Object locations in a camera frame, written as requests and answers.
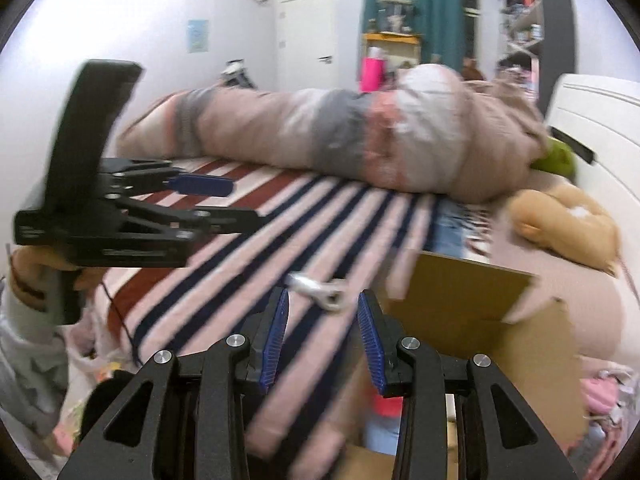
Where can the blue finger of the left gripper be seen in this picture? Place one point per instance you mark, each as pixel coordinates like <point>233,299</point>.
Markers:
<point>227,220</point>
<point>200,184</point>

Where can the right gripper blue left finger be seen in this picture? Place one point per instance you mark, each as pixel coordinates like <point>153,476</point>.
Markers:
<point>266,346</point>

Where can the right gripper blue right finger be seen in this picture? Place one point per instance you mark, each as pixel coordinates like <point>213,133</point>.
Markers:
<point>379,334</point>

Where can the pink spray bottle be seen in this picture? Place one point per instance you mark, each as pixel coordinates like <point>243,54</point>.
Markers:
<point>387,407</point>

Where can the grey sleeve forearm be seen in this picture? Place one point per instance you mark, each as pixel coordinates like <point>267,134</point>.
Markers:
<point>34,366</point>

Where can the person left hand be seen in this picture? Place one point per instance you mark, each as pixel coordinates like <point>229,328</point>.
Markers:
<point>29,266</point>

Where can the small clear-cap white bottle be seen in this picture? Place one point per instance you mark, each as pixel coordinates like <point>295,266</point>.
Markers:
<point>328,295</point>

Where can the brown cardboard box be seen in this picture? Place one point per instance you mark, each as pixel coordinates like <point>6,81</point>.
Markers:
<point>484,399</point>

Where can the light blue box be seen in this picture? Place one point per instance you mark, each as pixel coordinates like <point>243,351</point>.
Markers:
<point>381,434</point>

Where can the white door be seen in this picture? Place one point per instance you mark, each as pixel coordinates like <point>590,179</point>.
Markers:
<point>306,44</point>

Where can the magenta water bottle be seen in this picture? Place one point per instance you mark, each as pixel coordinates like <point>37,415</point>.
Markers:
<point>372,71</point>

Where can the rolled pink grey quilt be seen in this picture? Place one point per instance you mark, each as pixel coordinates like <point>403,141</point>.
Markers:
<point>433,132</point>

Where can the tan plush toy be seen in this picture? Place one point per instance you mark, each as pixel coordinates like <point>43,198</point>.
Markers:
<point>569,222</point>

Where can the pink ribbed bed sheet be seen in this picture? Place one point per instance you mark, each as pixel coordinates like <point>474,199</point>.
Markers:
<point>603,308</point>

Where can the pink clothes pile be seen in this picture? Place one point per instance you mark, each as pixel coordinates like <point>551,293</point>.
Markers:
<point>612,405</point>

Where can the green plush toy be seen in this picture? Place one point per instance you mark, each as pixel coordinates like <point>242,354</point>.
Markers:
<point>559,160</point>

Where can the white bed headboard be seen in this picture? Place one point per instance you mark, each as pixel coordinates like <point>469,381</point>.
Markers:
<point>601,114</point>

